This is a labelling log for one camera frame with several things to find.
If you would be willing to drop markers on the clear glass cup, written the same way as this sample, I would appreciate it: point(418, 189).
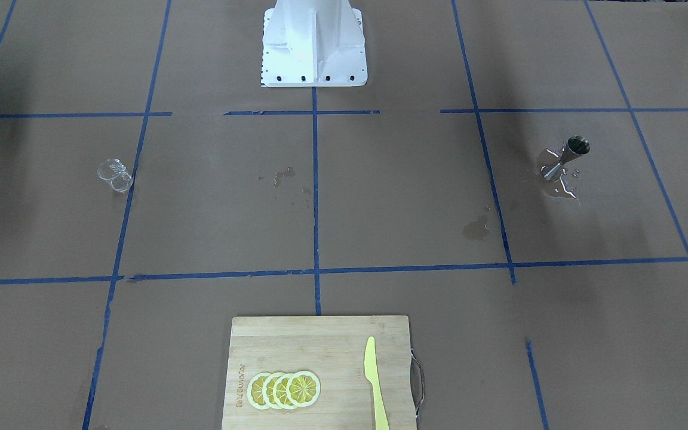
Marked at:
point(115, 174)

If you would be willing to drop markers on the yellow plastic knife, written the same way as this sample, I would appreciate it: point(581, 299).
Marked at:
point(372, 376)

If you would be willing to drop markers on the steel jigger measuring cup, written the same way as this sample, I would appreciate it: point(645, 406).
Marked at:
point(574, 147)

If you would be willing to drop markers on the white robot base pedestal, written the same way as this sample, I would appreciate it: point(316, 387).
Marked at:
point(313, 44)

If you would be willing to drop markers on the wooden cutting board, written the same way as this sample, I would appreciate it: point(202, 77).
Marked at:
point(333, 348)

